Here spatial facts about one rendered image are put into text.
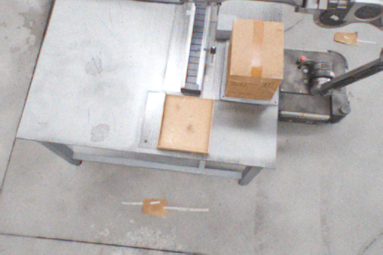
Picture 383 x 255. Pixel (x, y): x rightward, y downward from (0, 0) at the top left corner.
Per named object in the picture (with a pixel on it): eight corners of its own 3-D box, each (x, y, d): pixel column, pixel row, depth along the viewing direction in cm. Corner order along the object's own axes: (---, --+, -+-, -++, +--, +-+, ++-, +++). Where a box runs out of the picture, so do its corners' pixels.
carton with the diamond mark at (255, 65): (228, 46, 202) (233, 18, 177) (272, 50, 202) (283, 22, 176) (224, 96, 192) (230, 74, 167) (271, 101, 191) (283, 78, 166)
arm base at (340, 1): (342, 21, 145) (354, 2, 133) (321, 19, 145) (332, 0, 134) (341, 2, 148) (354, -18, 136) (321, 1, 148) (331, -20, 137)
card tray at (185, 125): (165, 93, 195) (164, 90, 191) (214, 99, 194) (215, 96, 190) (156, 148, 185) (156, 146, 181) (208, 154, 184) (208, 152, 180)
